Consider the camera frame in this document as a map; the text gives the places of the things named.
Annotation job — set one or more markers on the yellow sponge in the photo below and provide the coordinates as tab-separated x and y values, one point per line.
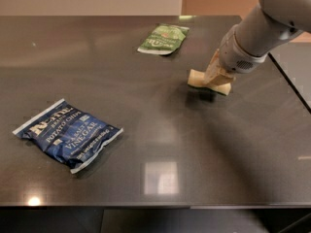
196	79

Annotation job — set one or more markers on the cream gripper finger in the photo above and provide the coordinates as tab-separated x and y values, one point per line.
216	74

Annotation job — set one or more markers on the green jalapeno chip bag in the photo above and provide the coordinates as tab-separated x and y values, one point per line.
165	39

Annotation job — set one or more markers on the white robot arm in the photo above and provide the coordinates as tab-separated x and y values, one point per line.
245	46

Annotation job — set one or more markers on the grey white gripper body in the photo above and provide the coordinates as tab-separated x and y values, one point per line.
233	56

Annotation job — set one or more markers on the blue salt vinegar chip bag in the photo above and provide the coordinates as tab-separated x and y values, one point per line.
68	135

